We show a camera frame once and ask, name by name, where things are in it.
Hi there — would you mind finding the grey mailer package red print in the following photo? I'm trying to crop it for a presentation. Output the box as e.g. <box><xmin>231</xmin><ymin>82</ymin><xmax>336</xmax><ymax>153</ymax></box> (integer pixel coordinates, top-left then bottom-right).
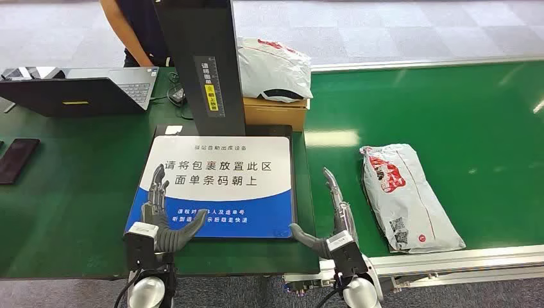
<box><xmin>359</xmin><ymin>143</ymin><xmax>468</xmax><ymax>255</ymax></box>

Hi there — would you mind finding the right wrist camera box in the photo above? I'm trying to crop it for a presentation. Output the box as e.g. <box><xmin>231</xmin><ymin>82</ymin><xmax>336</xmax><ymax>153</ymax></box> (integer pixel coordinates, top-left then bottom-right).
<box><xmin>326</xmin><ymin>230</ymin><xmax>370</xmax><ymax>278</ymax></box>

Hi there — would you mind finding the black smartphone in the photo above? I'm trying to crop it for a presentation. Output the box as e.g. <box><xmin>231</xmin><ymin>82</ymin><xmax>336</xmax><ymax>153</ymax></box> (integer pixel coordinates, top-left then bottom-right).
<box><xmin>0</xmin><ymin>138</ymin><xmax>41</xmax><ymax>185</ymax></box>

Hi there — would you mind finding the green conveyor belt aluminium frame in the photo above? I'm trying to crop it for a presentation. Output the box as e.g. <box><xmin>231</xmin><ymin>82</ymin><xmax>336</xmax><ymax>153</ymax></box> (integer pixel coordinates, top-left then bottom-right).
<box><xmin>284</xmin><ymin>54</ymin><xmax>544</xmax><ymax>296</ymax></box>

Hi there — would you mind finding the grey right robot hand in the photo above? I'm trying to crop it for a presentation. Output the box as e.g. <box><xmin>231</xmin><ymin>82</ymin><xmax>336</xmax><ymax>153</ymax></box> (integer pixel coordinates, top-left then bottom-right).
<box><xmin>289</xmin><ymin>166</ymin><xmax>360</xmax><ymax>260</ymax></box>

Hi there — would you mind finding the black scanner column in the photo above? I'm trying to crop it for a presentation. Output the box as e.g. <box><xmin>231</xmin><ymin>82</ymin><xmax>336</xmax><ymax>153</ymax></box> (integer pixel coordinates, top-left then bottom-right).
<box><xmin>153</xmin><ymin>0</ymin><xmax>248</xmax><ymax>137</ymax></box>

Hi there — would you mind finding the person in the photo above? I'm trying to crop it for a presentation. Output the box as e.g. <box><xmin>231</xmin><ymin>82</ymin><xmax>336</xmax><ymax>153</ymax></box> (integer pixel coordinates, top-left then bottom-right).
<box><xmin>99</xmin><ymin>0</ymin><xmax>174</xmax><ymax>69</ymax></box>

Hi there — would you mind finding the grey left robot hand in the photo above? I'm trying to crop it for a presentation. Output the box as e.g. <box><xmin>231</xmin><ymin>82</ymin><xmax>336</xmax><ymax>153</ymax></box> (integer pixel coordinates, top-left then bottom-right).
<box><xmin>140</xmin><ymin>163</ymin><xmax>210</xmax><ymax>255</ymax></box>

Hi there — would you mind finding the white blue weighing platform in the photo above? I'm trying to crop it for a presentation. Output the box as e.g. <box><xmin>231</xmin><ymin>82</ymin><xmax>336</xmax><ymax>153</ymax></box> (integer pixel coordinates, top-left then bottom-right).
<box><xmin>123</xmin><ymin>124</ymin><xmax>299</xmax><ymax>244</ymax></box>

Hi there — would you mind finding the white mailer package black patch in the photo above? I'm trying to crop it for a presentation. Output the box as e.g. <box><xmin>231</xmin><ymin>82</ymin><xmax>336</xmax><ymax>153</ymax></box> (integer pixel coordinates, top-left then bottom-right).
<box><xmin>236</xmin><ymin>36</ymin><xmax>314</xmax><ymax>104</ymax></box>

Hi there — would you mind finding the black power adapter with cable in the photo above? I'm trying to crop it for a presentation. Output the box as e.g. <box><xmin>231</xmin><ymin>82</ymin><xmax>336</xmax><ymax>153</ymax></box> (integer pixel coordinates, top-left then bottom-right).
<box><xmin>166</xmin><ymin>71</ymin><xmax>195</xmax><ymax>121</ymax></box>

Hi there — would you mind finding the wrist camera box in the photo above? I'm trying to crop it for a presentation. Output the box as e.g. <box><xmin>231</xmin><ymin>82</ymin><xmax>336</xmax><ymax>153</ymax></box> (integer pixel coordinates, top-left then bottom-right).
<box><xmin>326</xmin><ymin>230</ymin><xmax>370</xmax><ymax>278</ymax></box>
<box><xmin>123</xmin><ymin>221</ymin><xmax>159</xmax><ymax>271</ymax></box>

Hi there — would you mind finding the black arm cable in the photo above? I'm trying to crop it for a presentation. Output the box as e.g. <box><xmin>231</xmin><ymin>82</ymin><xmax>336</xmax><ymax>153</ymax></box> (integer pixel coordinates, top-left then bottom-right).
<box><xmin>315</xmin><ymin>278</ymin><xmax>346</xmax><ymax>308</ymax></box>
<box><xmin>113</xmin><ymin>268</ymin><xmax>143</xmax><ymax>308</ymax></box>

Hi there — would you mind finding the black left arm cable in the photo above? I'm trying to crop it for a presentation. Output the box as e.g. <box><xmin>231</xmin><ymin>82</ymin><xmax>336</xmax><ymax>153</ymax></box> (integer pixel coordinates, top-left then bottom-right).
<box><xmin>113</xmin><ymin>268</ymin><xmax>143</xmax><ymax>308</ymax></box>

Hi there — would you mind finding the black silver laptop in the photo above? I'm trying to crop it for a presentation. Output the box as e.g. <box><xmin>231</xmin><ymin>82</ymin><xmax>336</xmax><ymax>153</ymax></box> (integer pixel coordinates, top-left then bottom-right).
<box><xmin>0</xmin><ymin>66</ymin><xmax>160</xmax><ymax>119</ymax></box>

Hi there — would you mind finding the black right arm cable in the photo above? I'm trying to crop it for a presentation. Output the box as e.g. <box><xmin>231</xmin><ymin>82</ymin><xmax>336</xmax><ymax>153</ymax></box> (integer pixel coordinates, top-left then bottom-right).
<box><xmin>315</xmin><ymin>278</ymin><xmax>346</xmax><ymax>308</ymax></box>

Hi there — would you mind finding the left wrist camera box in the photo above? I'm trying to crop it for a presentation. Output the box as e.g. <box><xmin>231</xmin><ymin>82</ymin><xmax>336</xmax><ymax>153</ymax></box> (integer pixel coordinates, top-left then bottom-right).
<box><xmin>123</xmin><ymin>221</ymin><xmax>159</xmax><ymax>271</ymax></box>

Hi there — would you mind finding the brown cardboard box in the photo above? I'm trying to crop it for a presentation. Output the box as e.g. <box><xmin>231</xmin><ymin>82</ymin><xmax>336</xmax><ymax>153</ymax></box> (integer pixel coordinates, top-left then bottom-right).
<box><xmin>242</xmin><ymin>96</ymin><xmax>310</xmax><ymax>132</ymax></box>

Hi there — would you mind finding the yellow warning label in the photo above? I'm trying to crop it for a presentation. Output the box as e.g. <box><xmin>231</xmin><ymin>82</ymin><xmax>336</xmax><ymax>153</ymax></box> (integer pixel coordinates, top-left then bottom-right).
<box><xmin>204</xmin><ymin>83</ymin><xmax>219</xmax><ymax>112</ymax></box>

